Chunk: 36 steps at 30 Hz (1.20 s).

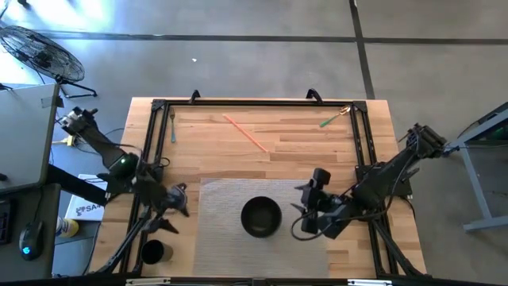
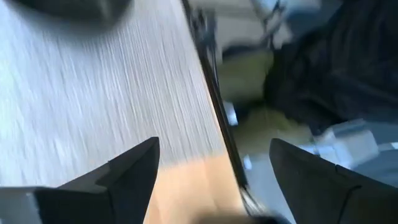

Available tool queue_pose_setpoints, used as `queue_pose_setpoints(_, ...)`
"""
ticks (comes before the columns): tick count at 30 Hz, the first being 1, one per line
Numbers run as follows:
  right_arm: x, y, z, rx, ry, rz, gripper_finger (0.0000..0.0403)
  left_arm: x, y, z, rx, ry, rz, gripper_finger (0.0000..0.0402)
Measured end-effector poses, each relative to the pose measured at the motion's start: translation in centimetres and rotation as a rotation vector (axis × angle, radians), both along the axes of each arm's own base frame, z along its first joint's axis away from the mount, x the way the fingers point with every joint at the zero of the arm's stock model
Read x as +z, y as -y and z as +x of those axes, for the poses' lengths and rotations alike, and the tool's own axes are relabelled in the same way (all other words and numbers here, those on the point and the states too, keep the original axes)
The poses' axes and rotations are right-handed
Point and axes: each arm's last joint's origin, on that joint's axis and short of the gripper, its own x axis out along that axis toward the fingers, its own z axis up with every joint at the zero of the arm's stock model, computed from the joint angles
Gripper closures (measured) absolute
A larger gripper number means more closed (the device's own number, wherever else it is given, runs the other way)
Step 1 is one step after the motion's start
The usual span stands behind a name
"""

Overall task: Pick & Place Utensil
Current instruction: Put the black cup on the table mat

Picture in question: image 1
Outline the light grey desk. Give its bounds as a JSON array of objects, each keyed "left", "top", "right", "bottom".
[{"left": 0, "top": 83, "right": 60, "bottom": 195}]

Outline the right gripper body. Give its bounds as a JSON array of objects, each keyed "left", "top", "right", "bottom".
[{"left": 300, "top": 168, "right": 346, "bottom": 239}]

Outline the grey metal table frame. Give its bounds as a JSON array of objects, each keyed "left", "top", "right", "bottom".
[{"left": 437, "top": 101, "right": 508, "bottom": 234}]

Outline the black cup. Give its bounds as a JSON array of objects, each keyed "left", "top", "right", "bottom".
[{"left": 140, "top": 239, "right": 174, "bottom": 266}]

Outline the fork with blue handle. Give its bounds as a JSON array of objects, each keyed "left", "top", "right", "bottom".
[{"left": 169, "top": 106, "right": 177, "bottom": 144}]

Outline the black keyboard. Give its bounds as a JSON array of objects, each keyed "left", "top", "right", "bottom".
[{"left": 0, "top": 198, "right": 13, "bottom": 245}]

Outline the yellow and white can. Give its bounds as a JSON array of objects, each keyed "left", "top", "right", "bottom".
[{"left": 55, "top": 216, "right": 80, "bottom": 238}]

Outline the black floor fan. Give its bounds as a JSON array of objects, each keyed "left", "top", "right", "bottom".
[{"left": 0, "top": 25, "right": 98, "bottom": 99}]

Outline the grey woven placemat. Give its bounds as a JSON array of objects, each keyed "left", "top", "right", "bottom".
[{"left": 192, "top": 177, "right": 330, "bottom": 279}]

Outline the black computer mouse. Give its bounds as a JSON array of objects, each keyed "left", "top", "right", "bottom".
[{"left": 18, "top": 220, "right": 44, "bottom": 262}]

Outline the white printed cardboard box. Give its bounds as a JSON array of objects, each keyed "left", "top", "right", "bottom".
[{"left": 64, "top": 173, "right": 109, "bottom": 222}]

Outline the orange chopstick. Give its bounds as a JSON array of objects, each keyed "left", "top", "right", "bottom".
[{"left": 221, "top": 114, "right": 270, "bottom": 153}]

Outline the yellow power plug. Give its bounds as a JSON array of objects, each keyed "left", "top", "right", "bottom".
[{"left": 51, "top": 133, "right": 76, "bottom": 147}]

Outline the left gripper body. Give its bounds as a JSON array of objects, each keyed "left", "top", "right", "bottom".
[{"left": 137, "top": 174, "right": 190, "bottom": 234}]

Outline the gold spoon with green handle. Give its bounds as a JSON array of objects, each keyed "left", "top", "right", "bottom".
[{"left": 319, "top": 105, "right": 352, "bottom": 129}]

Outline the black desk beam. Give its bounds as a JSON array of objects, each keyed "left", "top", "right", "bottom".
[{"left": 46, "top": 163, "right": 108, "bottom": 207}]

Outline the white label strip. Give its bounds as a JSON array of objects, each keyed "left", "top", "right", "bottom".
[
  {"left": 348, "top": 279, "right": 393, "bottom": 286},
  {"left": 125, "top": 277, "right": 171, "bottom": 286}
]

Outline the dark grey desk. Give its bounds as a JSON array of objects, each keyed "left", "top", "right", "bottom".
[{"left": 0, "top": 182, "right": 61, "bottom": 280}]

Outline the black aluminium table frame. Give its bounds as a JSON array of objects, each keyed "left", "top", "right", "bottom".
[{"left": 93, "top": 98, "right": 428, "bottom": 279}]

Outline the black bowl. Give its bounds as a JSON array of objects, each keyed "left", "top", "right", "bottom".
[{"left": 240, "top": 195, "right": 283, "bottom": 239}]

